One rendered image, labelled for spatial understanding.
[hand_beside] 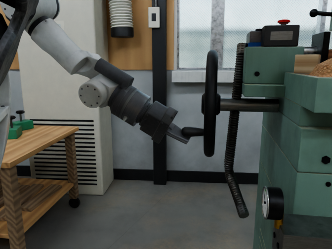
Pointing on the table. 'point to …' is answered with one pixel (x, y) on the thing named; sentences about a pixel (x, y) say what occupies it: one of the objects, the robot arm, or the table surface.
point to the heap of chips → (323, 69)
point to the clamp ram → (319, 45)
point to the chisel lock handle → (319, 13)
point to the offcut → (306, 63)
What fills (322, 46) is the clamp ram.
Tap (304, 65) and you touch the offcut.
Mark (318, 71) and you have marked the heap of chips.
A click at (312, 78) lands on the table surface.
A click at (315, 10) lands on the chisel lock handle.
